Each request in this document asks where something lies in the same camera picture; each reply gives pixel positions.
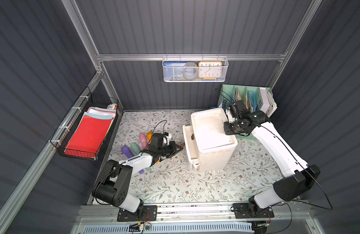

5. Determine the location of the orange toy microphone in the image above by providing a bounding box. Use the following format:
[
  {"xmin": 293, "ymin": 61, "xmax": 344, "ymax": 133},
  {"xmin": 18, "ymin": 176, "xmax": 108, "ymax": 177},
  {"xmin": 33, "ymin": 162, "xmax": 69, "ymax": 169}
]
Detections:
[{"xmin": 146, "ymin": 132, "xmax": 153, "ymax": 143}]

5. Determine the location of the pink toy microphone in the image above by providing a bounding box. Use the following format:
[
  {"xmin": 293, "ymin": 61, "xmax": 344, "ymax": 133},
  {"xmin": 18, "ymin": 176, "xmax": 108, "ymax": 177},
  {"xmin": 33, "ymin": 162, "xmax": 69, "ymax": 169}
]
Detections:
[{"xmin": 139, "ymin": 133, "xmax": 148, "ymax": 150}]

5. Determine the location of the purple toy microphone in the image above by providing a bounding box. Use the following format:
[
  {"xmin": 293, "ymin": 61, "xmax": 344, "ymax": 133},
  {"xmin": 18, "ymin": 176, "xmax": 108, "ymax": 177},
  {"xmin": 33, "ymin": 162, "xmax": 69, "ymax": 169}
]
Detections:
[{"xmin": 121, "ymin": 145, "xmax": 146, "ymax": 175}]

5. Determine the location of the yellow alarm clock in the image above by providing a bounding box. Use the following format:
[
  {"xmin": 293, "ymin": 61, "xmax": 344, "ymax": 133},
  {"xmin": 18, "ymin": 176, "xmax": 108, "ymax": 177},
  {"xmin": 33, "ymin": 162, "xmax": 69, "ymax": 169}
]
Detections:
[{"xmin": 198, "ymin": 61, "xmax": 223, "ymax": 80}]

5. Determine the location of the grey tape roll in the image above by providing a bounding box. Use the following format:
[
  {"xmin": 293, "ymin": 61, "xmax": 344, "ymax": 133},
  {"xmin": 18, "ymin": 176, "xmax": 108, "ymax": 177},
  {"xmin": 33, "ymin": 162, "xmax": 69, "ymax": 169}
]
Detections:
[{"xmin": 183, "ymin": 62, "xmax": 199, "ymax": 81}]

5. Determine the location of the red paper folder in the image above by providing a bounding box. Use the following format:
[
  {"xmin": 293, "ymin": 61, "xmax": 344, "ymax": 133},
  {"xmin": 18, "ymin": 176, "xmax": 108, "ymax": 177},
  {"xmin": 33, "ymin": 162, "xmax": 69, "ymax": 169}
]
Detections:
[{"xmin": 66, "ymin": 112, "xmax": 115, "ymax": 157}]

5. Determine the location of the black wire side basket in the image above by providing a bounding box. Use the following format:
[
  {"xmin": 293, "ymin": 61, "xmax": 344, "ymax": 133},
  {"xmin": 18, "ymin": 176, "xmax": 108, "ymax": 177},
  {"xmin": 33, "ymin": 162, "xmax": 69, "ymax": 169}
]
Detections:
[{"xmin": 50, "ymin": 88, "xmax": 119, "ymax": 161}]

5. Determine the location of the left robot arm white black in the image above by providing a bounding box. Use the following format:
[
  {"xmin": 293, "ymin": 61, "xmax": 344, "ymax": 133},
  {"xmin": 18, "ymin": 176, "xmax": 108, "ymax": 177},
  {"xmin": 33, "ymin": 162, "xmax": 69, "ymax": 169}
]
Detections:
[{"xmin": 91, "ymin": 133, "xmax": 184, "ymax": 217}]

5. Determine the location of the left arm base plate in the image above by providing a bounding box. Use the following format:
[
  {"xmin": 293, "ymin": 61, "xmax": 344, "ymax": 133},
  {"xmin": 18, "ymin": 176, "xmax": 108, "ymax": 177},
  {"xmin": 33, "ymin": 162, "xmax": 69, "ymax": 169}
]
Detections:
[{"xmin": 117, "ymin": 205, "xmax": 158, "ymax": 222}]

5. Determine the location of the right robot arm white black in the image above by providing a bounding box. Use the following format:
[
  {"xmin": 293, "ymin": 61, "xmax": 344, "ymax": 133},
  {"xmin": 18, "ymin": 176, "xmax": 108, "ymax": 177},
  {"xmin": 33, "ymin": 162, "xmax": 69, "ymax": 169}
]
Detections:
[{"xmin": 223, "ymin": 100, "xmax": 320, "ymax": 215}]

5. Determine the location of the white plastic drawer cabinet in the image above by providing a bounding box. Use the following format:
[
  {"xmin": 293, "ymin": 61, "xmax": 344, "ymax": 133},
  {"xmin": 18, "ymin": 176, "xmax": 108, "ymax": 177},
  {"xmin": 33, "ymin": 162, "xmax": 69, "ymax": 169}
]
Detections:
[{"xmin": 191, "ymin": 108, "xmax": 237, "ymax": 173}]

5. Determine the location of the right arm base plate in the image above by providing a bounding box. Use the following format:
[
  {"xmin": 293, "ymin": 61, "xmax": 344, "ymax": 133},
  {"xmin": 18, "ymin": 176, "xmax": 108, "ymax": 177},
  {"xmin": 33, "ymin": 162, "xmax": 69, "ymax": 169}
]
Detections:
[{"xmin": 230, "ymin": 202, "xmax": 274, "ymax": 219}]

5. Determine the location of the white wire wall basket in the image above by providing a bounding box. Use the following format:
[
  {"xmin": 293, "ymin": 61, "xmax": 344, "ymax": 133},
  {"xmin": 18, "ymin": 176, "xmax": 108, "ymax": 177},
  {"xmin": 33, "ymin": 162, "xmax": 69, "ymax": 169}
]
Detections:
[{"xmin": 162, "ymin": 56, "xmax": 229, "ymax": 82}]

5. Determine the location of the white vented cable duct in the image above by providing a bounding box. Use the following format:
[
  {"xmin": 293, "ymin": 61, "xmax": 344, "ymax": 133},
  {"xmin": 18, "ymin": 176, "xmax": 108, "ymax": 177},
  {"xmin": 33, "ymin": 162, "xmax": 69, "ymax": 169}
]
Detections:
[{"xmin": 81, "ymin": 221, "xmax": 254, "ymax": 234}]

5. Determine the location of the mint green file organizer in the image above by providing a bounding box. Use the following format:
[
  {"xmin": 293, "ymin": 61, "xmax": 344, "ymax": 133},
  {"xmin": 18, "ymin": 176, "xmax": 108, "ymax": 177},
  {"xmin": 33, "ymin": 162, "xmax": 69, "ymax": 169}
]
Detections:
[{"xmin": 215, "ymin": 84, "xmax": 274, "ymax": 139}]

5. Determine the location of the blue box in basket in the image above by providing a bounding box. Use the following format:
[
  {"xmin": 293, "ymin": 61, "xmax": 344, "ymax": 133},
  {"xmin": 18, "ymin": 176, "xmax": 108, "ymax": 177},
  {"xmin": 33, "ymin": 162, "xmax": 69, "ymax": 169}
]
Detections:
[{"xmin": 162, "ymin": 61, "xmax": 186, "ymax": 82}]

